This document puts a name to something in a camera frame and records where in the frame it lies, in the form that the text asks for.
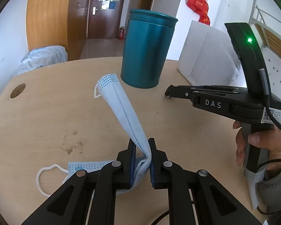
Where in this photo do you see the grey sleeve forearm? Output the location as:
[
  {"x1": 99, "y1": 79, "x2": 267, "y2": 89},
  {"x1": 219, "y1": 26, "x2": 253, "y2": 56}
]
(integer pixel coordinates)
[{"x1": 257, "y1": 172, "x2": 281, "y2": 213}]

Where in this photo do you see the person's right hand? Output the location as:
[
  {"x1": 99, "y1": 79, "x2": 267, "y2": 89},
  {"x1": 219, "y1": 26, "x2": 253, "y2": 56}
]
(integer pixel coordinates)
[{"x1": 232, "y1": 121, "x2": 281, "y2": 165}]

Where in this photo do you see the white foam box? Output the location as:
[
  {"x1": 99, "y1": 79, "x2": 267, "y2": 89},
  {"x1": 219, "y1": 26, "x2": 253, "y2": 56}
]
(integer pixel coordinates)
[{"x1": 178, "y1": 21, "x2": 247, "y2": 87}]

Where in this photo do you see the teal cylindrical canister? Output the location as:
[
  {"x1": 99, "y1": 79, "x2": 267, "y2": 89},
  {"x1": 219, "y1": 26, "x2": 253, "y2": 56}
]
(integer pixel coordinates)
[{"x1": 121, "y1": 9, "x2": 178, "y2": 89}]

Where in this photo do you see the red fire extinguisher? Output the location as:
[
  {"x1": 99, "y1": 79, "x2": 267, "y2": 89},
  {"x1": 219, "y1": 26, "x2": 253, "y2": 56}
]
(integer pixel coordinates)
[{"x1": 118, "y1": 27, "x2": 125, "y2": 40}]

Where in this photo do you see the red hanging bag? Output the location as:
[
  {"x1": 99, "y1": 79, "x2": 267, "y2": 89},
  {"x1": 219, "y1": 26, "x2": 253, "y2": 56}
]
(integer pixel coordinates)
[{"x1": 186, "y1": 0, "x2": 211, "y2": 26}]

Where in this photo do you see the dark brown entrance door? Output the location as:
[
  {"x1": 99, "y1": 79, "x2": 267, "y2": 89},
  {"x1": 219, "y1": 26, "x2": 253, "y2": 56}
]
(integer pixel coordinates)
[{"x1": 87, "y1": 0, "x2": 124, "y2": 40}]

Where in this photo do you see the light blue bedding bundle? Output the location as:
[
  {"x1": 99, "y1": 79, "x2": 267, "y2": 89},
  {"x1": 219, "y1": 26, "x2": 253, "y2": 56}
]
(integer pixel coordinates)
[{"x1": 13, "y1": 45, "x2": 68, "y2": 76}]

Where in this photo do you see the light wooden wardrobe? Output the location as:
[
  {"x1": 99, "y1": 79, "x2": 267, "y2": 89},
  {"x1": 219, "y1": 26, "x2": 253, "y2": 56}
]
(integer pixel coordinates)
[{"x1": 26, "y1": 0, "x2": 69, "y2": 51}]

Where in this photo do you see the metal bunk bed frame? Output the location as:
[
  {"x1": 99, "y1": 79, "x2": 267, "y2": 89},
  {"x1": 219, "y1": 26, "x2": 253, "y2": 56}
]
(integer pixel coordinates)
[{"x1": 248, "y1": 0, "x2": 281, "y2": 66}]

